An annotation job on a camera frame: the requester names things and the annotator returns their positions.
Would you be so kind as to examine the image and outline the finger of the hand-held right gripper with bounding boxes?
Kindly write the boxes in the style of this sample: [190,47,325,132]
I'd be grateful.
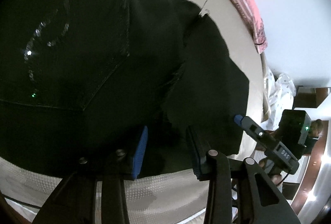
[233,114,275,150]

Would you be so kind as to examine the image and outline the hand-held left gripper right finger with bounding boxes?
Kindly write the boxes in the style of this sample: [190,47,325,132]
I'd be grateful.
[185,125,302,224]

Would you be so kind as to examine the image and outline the black pants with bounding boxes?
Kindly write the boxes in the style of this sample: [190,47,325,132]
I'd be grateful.
[0,0,250,179]

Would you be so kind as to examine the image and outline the brown wooden furniture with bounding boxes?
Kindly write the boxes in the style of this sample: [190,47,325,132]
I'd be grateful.
[294,86,331,109]

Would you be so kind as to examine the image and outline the person's right hand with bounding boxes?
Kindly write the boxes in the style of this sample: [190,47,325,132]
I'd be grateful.
[259,157,283,185]

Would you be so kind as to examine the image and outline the person's body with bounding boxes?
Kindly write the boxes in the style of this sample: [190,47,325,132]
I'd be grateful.
[301,119,324,156]

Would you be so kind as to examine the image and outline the beige satin blanket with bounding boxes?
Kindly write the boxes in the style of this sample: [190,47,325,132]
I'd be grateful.
[259,52,271,117]

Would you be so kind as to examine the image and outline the white dotted cloth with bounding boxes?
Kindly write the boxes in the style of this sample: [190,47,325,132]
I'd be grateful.
[264,66,296,134]

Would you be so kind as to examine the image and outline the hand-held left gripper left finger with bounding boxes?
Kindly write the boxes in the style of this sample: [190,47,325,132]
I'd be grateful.
[32,125,149,224]

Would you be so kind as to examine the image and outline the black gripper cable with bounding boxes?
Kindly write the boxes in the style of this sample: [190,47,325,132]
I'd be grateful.
[274,172,290,186]

